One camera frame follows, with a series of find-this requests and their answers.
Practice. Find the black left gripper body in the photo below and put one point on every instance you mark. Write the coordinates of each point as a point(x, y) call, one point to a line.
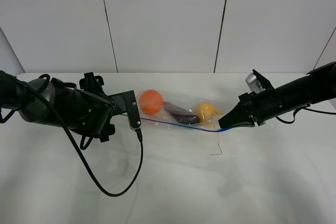
point(85, 110)

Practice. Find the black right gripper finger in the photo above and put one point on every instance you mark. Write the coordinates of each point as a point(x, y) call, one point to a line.
point(237, 117)
point(237, 125)

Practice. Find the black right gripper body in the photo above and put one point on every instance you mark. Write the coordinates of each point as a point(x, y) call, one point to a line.
point(257, 108)

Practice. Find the clear zip bag blue zipper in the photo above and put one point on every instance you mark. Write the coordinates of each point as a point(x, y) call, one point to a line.
point(184, 101)

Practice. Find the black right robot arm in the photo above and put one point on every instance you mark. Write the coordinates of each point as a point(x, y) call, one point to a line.
point(317, 86)

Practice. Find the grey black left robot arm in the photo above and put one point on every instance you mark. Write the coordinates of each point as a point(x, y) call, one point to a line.
point(50, 101)

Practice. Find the yellow toy bell pepper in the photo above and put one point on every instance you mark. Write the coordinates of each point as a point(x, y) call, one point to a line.
point(206, 112)

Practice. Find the dark purple toy eggplant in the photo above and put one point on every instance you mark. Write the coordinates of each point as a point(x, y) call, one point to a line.
point(180, 115)

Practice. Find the orange toy fruit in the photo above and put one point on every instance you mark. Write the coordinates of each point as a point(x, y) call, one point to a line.
point(151, 102)

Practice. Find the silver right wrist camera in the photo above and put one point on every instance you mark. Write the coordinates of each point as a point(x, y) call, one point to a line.
point(257, 82)

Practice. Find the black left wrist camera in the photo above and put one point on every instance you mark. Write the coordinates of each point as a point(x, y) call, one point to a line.
point(125, 103)

